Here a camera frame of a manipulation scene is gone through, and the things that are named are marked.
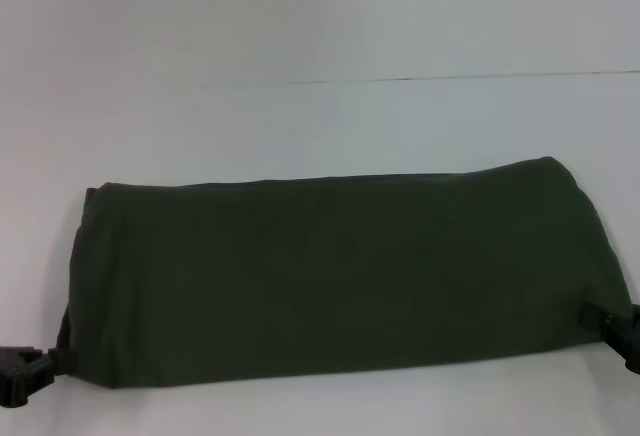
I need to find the dark green FREE t-shirt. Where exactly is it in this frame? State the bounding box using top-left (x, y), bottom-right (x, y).
top-left (53, 155), bottom-right (635, 391)

